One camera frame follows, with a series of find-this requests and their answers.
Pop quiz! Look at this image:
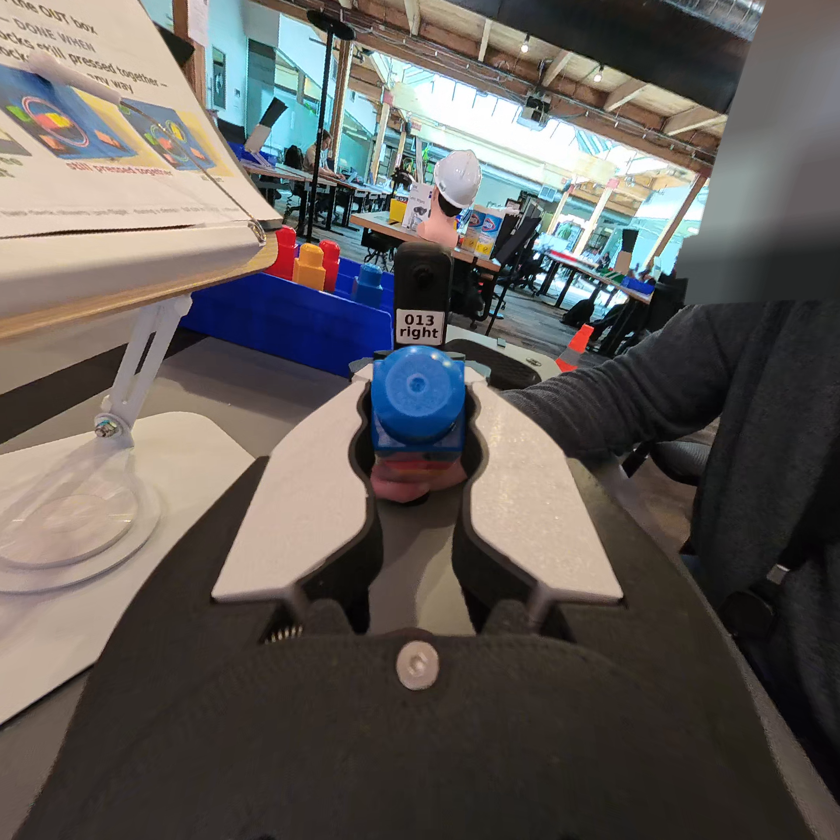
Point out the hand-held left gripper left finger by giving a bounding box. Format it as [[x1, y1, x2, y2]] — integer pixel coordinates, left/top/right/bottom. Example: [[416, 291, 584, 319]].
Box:
[[211, 382, 385, 634]]

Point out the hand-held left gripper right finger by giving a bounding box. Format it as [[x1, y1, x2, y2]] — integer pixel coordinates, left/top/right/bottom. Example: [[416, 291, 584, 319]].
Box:
[[453, 384, 624, 634]]

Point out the blue plastic bin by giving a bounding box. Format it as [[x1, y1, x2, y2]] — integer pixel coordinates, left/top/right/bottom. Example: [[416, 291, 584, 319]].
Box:
[[178, 252, 400, 380]]

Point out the grey desk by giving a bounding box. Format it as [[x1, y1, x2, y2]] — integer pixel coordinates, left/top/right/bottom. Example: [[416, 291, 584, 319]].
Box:
[[0, 328, 840, 840]]

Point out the person's right hand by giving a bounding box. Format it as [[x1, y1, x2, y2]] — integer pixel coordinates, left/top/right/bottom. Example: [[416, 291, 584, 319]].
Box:
[[369, 467, 468, 505]]

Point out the mannequin head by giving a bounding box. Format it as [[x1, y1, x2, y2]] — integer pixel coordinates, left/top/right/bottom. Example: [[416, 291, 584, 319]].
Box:
[[416, 190, 463, 249]]

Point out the white product box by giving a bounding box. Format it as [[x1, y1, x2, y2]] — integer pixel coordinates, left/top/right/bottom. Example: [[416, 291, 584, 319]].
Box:
[[400, 184, 435, 232]]

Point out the blue white wipes canister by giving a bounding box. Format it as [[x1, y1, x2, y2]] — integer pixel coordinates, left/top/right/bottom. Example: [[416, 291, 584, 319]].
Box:
[[469, 205, 506, 258]]

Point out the orange traffic cone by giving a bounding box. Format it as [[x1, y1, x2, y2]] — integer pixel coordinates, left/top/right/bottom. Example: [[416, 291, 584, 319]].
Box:
[[554, 323, 596, 373]]

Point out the white hard hat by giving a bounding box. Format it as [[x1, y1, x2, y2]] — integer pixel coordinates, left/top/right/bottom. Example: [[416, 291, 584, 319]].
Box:
[[433, 150, 483, 210]]

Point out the yellow building block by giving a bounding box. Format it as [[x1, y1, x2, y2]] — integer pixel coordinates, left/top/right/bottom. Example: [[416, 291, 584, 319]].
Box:
[[292, 243, 327, 293]]

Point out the black tripod pole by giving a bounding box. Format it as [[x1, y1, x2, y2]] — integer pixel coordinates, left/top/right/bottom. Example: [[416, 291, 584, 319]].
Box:
[[307, 10, 355, 244]]

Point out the person's torso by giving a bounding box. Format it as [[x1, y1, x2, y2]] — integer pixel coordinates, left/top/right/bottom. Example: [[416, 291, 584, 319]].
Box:
[[682, 298, 840, 808]]

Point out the white instruction booklet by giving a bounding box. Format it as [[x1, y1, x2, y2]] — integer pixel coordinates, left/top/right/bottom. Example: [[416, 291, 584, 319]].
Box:
[[0, 0, 283, 322]]

